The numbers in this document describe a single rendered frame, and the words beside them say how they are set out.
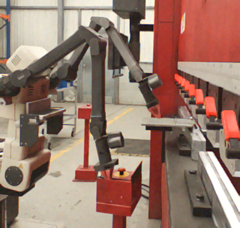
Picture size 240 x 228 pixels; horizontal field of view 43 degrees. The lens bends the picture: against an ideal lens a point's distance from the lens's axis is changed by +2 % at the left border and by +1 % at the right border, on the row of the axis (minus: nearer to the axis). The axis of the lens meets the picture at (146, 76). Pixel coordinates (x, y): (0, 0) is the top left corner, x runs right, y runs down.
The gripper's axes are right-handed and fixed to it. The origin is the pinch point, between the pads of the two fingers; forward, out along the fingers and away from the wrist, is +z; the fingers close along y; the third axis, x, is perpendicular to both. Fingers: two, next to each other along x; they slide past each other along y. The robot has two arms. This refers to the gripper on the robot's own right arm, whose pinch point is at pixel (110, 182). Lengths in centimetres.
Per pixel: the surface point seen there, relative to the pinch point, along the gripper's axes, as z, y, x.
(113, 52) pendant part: -71, -25, 125
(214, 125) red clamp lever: -28, 52, -58
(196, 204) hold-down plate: -2, 41, -37
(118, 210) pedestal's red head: 11.0, 2.8, -4.5
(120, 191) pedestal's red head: 3.1, 5.8, -4.4
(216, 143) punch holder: -21, 52, -47
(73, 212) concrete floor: 57, -87, 111
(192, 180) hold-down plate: -2.6, 39.1, -19.7
